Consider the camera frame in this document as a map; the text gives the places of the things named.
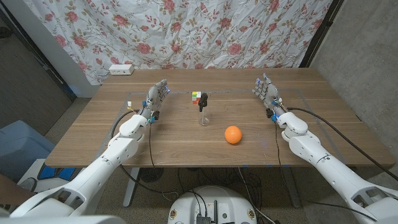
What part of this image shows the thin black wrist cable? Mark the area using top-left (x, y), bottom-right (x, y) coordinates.
top-left (274, 121), bottom-right (379, 222)
top-left (147, 121), bottom-right (165, 187)

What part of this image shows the black spray trigger top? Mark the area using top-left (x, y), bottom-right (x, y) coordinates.
top-left (198, 92), bottom-right (208, 113)

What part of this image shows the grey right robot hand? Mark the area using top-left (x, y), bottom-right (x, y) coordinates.
top-left (251, 73), bottom-right (285, 116)

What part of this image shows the white table leg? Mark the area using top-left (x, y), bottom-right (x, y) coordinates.
top-left (123, 167), bottom-right (141, 208)

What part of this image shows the black wall edge strip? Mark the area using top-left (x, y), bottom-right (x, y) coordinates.
top-left (0, 7), bottom-right (78, 102)

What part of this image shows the thin black left wrist cable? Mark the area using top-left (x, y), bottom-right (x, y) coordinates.
top-left (147, 121), bottom-right (165, 187)

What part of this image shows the white robot torso edge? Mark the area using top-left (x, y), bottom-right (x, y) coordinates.
top-left (0, 215), bottom-right (127, 224)

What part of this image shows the white platform with blue pads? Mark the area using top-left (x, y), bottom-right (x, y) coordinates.
top-left (17, 158), bottom-right (91, 195)

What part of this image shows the grey sneaker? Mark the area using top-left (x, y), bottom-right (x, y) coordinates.
top-left (19, 177), bottom-right (38, 193)

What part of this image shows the orange ball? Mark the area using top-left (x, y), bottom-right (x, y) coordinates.
top-left (224, 125), bottom-right (243, 145)

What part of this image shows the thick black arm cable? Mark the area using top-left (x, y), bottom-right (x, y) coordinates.
top-left (110, 109), bottom-right (181, 195)
top-left (286, 106), bottom-right (398, 182)

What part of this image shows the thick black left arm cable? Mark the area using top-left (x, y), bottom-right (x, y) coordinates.
top-left (110, 109), bottom-right (181, 195)

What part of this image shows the grey table leg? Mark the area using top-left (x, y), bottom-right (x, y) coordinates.
top-left (281, 166), bottom-right (302, 208)

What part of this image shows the floral print backdrop cloth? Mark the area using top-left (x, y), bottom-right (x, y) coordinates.
top-left (23, 0), bottom-right (333, 86)

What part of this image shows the grey tape outline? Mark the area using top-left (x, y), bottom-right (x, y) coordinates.
top-left (93, 90), bottom-right (348, 166)

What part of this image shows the black backdrop stand pole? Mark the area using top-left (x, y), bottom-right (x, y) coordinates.
top-left (298, 0), bottom-right (345, 68)

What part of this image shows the brown trouser leg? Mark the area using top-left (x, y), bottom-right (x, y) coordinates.
top-left (0, 174), bottom-right (35, 207)

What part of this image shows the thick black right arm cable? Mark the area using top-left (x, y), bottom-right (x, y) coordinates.
top-left (286, 106), bottom-right (398, 182)

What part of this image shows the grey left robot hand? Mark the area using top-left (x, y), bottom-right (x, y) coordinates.
top-left (139, 78), bottom-right (171, 119)

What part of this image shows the white power strip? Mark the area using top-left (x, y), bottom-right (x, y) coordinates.
top-left (108, 63), bottom-right (135, 76)

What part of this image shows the clear plastic spray bottle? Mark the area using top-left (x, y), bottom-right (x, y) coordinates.
top-left (198, 107), bottom-right (212, 127)

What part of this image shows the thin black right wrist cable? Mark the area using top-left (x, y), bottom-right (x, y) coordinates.
top-left (274, 121), bottom-right (379, 222)

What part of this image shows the blue plastic bin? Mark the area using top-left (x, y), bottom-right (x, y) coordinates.
top-left (0, 120), bottom-right (56, 184)

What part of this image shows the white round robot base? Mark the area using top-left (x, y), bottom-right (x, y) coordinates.
top-left (167, 185), bottom-right (258, 224)

